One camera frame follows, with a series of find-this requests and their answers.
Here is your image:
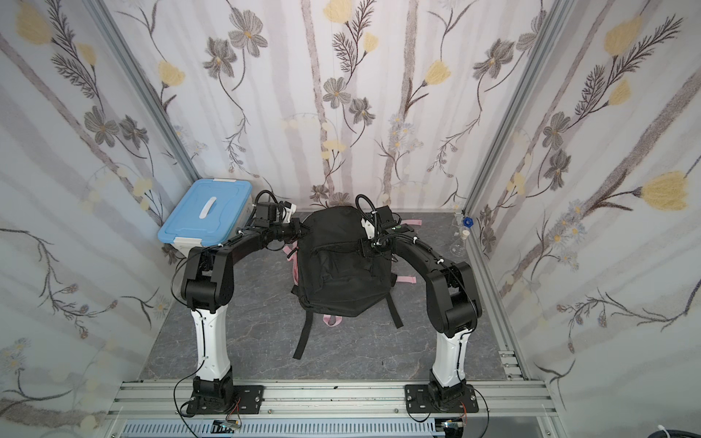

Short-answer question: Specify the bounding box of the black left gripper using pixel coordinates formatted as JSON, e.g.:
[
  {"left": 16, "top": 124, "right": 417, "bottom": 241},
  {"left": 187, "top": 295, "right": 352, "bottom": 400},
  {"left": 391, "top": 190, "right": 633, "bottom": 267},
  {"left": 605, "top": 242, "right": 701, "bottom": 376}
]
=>
[{"left": 268, "top": 217, "right": 314, "bottom": 242}]

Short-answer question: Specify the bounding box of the pink backpack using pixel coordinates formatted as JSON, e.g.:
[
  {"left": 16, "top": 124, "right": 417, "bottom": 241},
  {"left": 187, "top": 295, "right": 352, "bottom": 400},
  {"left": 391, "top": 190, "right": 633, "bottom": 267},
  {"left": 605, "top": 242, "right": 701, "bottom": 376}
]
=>
[{"left": 282, "top": 219, "right": 423, "bottom": 328}]

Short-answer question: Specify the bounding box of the black backpack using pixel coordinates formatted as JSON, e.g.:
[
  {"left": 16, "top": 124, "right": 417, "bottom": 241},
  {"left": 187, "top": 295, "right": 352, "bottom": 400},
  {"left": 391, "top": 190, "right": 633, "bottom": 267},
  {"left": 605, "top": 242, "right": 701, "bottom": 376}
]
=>
[{"left": 292, "top": 205, "right": 403, "bottom": 360}]

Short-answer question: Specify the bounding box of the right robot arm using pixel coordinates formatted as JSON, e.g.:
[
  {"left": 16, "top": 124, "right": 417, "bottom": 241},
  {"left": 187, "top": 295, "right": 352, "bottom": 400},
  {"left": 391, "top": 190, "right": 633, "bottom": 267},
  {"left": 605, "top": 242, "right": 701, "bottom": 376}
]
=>
[{"left": 369, "top": 224, "right": 483, "bottom": 412}]

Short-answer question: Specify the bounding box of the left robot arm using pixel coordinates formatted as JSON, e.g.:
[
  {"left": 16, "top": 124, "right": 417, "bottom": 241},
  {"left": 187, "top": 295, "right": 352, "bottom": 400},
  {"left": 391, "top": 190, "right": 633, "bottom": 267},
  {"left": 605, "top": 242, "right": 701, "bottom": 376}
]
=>
[{"left": 181, "top": 217, "right": 301, "bottom": 417}]

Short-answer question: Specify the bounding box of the white box with blue lid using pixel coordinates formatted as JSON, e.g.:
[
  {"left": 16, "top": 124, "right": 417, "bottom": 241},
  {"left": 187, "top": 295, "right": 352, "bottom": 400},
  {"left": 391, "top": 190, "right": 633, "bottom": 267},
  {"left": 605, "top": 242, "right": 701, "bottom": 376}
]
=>
[{"left": 157, "top": 178, "right": 253, "bottom": 264}]

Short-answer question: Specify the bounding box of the clear bottle with blue cap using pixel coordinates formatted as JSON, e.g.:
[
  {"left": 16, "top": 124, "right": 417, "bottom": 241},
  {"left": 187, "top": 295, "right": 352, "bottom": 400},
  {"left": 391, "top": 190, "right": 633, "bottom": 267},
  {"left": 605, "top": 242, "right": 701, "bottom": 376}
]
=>
[{"left": 449, "top": 211, "right": 474, "bottom": 257}]

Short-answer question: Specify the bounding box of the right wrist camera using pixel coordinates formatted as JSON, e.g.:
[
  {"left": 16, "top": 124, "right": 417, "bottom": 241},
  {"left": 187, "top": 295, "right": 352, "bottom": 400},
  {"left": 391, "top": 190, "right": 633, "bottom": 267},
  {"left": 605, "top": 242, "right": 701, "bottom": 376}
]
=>
[{"left": 355, "top": 195, "right": 397, "bottom": 240}]

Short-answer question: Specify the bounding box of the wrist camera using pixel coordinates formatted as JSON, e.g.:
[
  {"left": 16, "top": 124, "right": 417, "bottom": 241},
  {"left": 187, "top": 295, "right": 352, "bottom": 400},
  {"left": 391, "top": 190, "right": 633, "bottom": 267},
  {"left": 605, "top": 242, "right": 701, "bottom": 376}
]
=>
[
  {"left": 355, "top": 195, "right": 397, "bottom": 240},
  {"left": 251, "top": 190, "right": 297, "bottom": 227}
]

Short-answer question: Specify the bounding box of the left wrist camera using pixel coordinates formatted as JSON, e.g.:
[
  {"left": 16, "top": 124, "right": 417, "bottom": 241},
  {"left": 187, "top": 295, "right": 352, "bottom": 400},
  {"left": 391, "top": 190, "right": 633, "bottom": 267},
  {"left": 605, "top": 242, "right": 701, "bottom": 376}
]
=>
[{"left": 251, "top": 190, "right": 297, "bottom": 227}]

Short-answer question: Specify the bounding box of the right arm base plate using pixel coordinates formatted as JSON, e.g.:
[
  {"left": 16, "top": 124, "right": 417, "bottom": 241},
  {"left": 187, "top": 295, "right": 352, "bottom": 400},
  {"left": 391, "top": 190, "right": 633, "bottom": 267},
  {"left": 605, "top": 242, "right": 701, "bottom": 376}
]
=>
[{"left": 403, "top": 383, "right": 480, "bottom": 414}]

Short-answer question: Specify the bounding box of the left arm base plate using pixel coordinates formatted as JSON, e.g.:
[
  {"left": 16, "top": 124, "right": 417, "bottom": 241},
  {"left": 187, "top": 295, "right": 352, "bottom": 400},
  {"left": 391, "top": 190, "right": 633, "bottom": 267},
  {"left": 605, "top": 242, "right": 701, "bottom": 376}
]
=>
[{"left": 185, "top": 385, "right": 266, "bottom": 416}]

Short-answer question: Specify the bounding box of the aluminium frame rail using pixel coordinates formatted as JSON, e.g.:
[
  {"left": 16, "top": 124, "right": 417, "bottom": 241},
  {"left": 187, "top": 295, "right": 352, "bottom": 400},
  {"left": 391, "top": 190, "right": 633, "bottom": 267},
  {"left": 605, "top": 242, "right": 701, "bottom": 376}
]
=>
[{"left": 98, "top": 381, "right": 566, "bottom": 437}]

